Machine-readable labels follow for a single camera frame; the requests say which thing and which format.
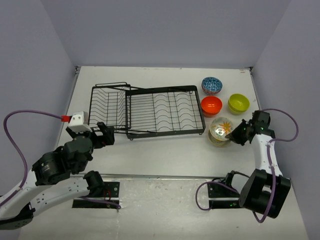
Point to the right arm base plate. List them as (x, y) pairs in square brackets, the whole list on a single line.
[(222, 198)]

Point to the green bowl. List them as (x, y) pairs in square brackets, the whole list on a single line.
[(238, 104)]

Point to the black wire dish rack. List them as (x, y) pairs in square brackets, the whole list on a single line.
[(147, 112)]

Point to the blue patterned bowl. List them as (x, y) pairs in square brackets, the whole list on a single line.
[(211, 85)]

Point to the white bowl leaf pattern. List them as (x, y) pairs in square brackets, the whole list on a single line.
[(220, 127)]

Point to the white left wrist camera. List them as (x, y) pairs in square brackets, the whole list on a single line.
[(79, 122)]

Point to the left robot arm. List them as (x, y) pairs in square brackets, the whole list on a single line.
[(33, 196)]

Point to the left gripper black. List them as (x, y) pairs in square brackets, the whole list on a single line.
[(107, 138)]

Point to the orange bowl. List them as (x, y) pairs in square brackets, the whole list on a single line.
[(211, 106)]

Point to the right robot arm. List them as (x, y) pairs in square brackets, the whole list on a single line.
[(265, 190)]

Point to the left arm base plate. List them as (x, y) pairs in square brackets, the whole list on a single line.
[(106, 199)]

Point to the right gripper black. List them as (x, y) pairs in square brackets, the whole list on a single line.
[(234, 135)]

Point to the white bowl yellow dots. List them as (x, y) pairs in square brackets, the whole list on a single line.
[(216, 142)]

